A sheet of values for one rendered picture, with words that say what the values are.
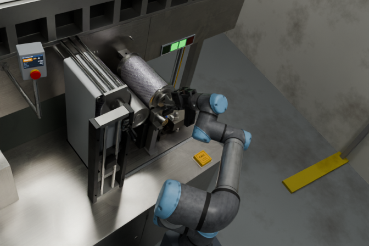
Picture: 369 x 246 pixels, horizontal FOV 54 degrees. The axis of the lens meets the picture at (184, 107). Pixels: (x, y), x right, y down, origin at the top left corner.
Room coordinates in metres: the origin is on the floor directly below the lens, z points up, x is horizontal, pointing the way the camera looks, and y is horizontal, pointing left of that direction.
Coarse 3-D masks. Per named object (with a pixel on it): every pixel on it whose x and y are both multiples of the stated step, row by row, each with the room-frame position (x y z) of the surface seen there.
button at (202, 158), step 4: (200, 152) 1.17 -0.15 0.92; (204, 152) 1.18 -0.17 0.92; (196, 156) 1.14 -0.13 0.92; (200, 156) 1.15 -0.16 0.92; (204, 156) 1.15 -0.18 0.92; (208, 156) 1.16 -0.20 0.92; (196, 160) 1.13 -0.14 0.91; (200, 160) 1.12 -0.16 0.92; (204, 160) 1.13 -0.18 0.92; (208, 160) 1.14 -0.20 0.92; (200, 164) 1.11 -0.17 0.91; (204, 164) 1.11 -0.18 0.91
